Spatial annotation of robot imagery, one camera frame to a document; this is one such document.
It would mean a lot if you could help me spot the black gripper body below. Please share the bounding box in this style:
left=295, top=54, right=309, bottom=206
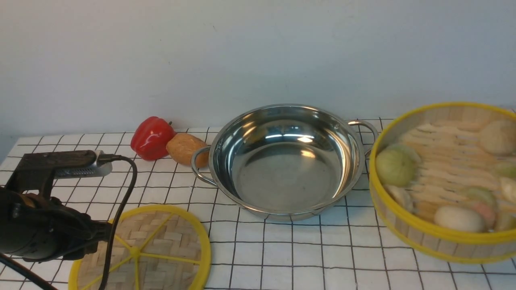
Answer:
left=0, top=187, right=112, bottom=262

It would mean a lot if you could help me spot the woven bamboo steamer lid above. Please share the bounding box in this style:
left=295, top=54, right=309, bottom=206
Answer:
left=69, top=204, right=212, bottom=290

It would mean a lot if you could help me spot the bamboo steamer basket yellow rim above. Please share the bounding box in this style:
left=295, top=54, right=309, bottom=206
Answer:
left=369, top=102, right=515, bottom=264

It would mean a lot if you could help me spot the red bell pepper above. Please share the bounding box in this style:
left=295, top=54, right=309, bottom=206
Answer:
left=130, top=116, right=177, bottom=161

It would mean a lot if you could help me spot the brown potato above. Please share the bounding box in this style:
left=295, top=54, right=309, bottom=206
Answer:
left=166, top=133, right=208, bottom=166

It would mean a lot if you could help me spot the green round bun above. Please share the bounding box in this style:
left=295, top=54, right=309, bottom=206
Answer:
left=375, top=143, right=422, bottom=187

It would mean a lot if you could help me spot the pale dumpling left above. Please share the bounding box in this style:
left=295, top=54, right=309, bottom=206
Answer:
left=385, top=185, right=414, bottom=213

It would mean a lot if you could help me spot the white round bun bottom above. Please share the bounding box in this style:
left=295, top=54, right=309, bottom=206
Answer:
left=433, top=205, right=487, bottom=233

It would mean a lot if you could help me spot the white round bun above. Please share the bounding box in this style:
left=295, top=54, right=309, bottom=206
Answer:
left=433, top=205, right=487, bottom=233
left=479, top=120, right=516, bottom=156

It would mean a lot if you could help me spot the pink green bun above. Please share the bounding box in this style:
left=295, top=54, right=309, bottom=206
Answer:
left=464, top=186, right=497, bottom=230

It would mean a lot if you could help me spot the white round bun top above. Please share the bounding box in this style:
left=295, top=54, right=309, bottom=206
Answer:
left=479, top=120, right=516, bottom=156

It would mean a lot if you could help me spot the white dumpling right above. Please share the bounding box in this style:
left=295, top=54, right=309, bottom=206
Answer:
left=499, top=177, right=516, bottom=204

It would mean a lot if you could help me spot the small green dumpling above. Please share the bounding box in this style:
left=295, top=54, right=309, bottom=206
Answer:
left=494, top=162, right=516, bottom=180

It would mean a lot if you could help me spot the black camera cable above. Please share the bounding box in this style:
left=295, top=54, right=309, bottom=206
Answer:
left=0, top=154, right=138, bottom=290

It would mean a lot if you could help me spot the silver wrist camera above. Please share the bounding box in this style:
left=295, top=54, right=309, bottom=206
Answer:
left=6, top=150, right=113, bottom=194

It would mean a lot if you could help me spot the stainless steel two-handled pot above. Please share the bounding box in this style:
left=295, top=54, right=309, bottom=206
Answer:
left=190, top=104, right=379, bottom=222

